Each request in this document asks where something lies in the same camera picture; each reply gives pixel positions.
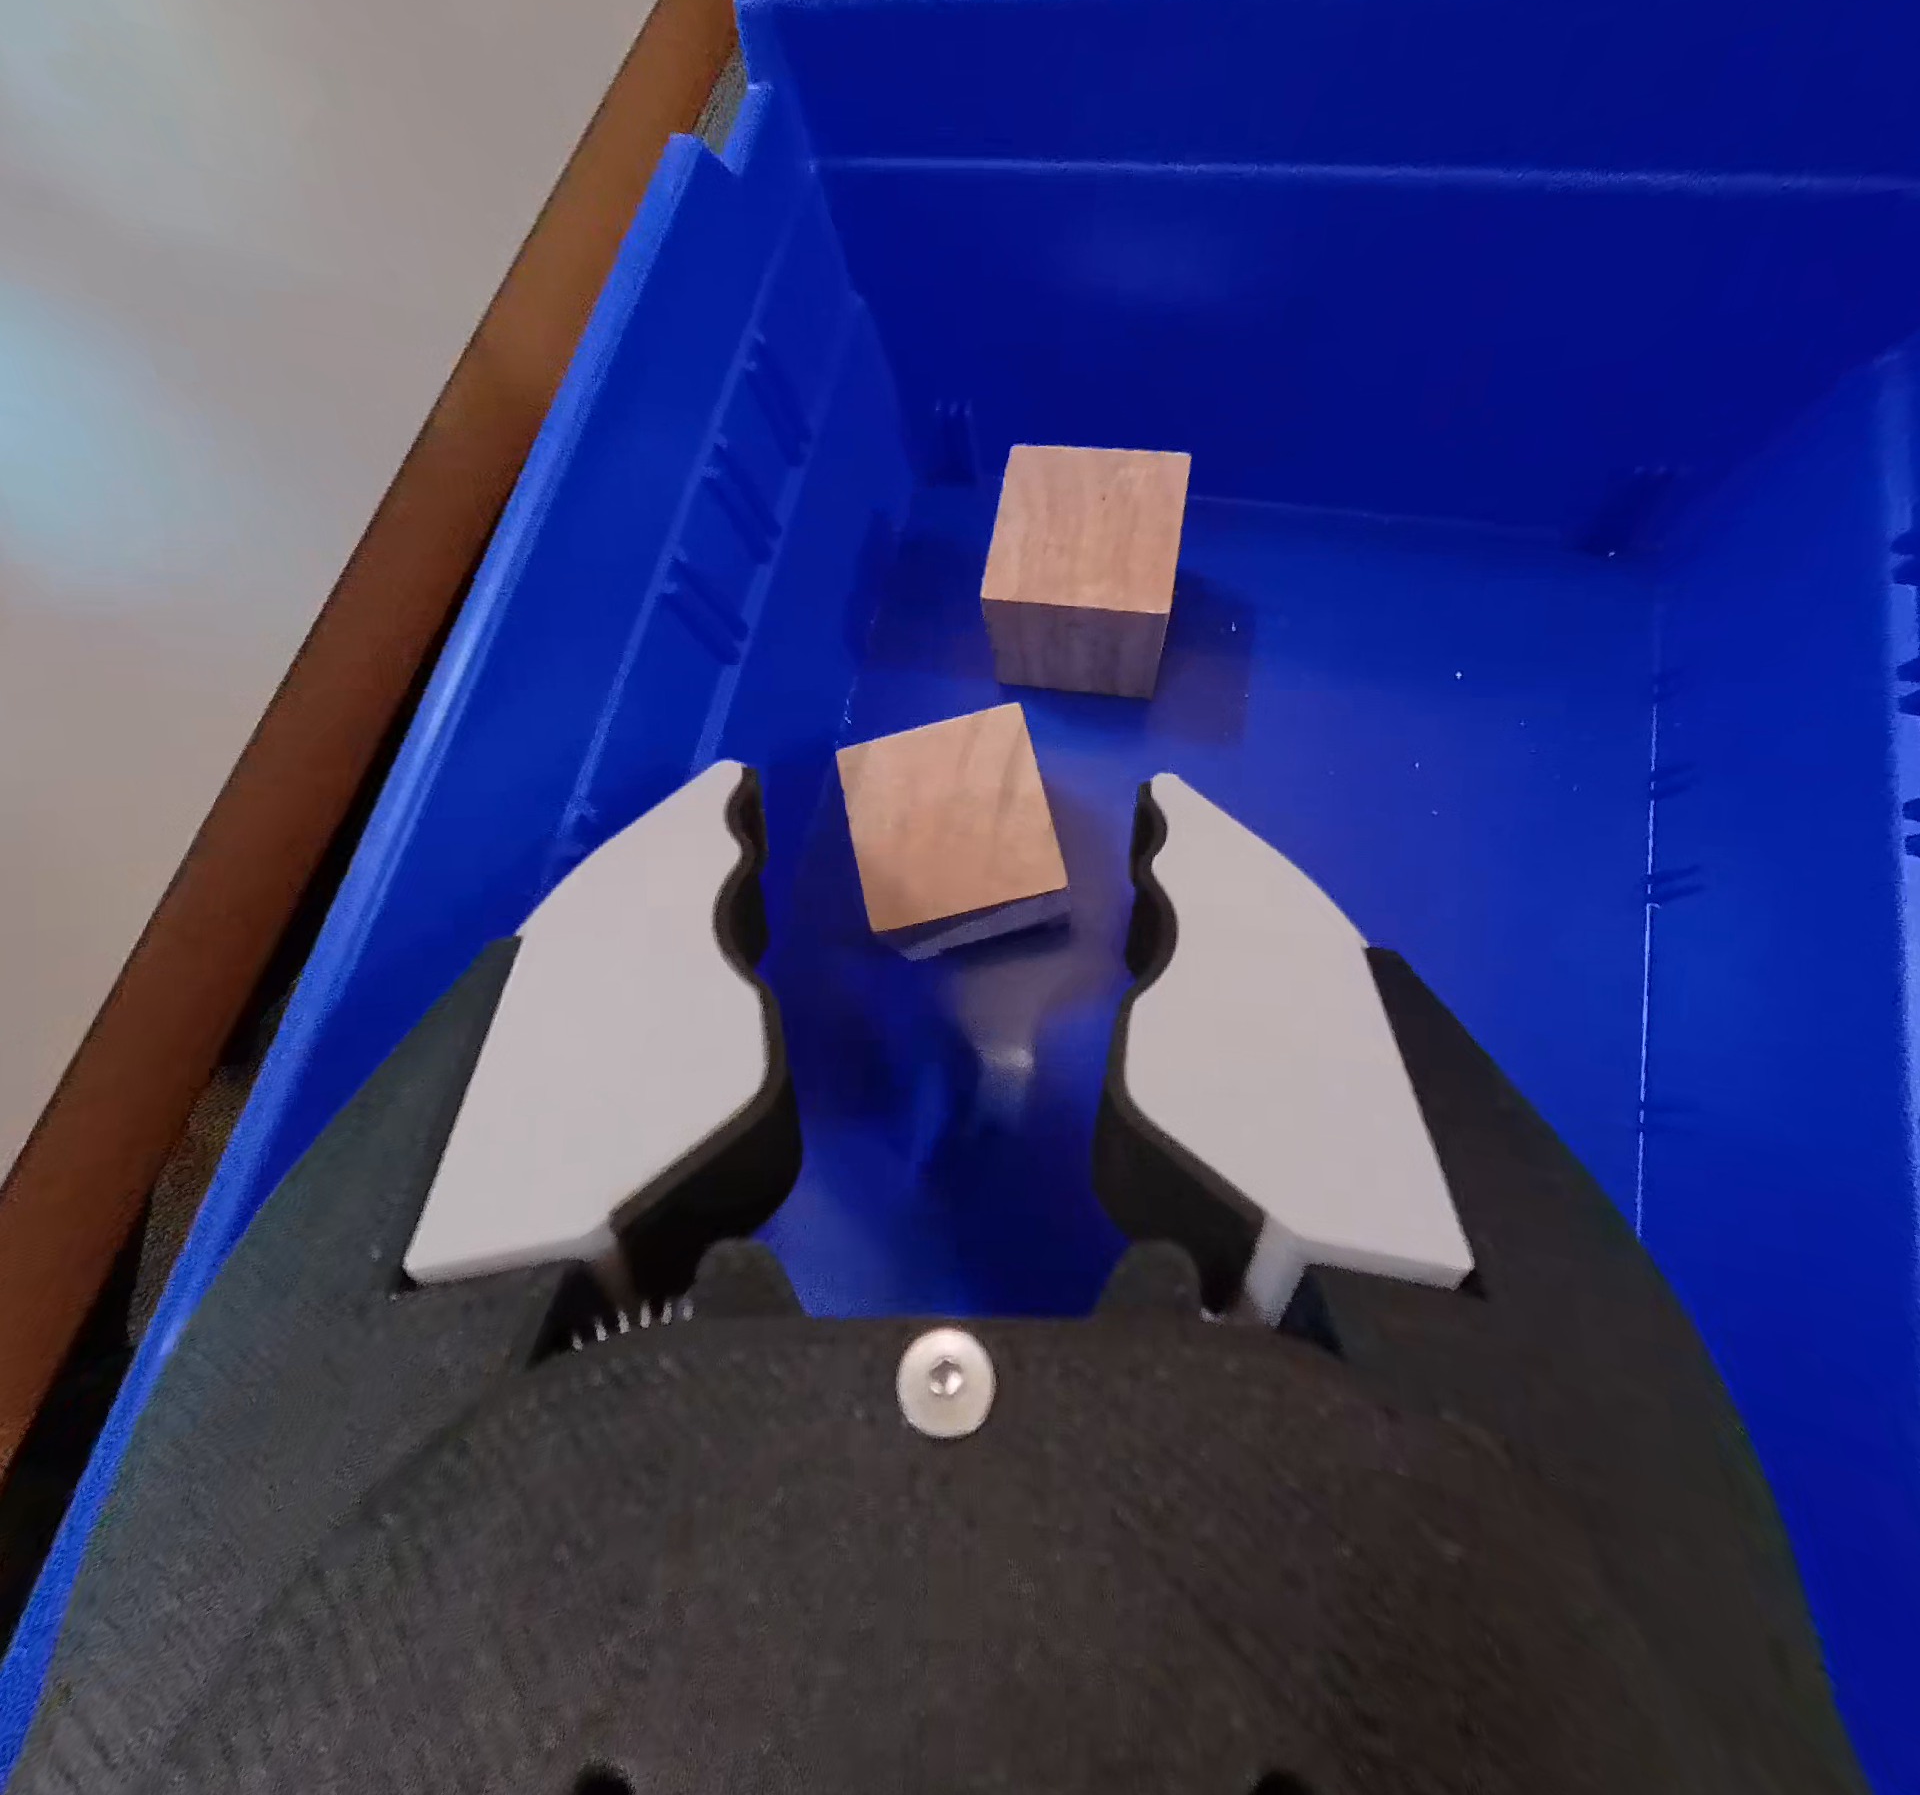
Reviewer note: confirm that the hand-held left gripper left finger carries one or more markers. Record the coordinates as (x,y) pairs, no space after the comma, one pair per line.
(601,1059)

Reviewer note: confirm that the wooden cube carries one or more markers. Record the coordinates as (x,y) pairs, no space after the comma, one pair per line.
(945,813)
(1087,536)

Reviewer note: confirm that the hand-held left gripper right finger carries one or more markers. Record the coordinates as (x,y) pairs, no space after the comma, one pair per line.
(1292,1076)

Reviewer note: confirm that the blue plastic bin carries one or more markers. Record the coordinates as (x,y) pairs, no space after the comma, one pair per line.
(1351,325)

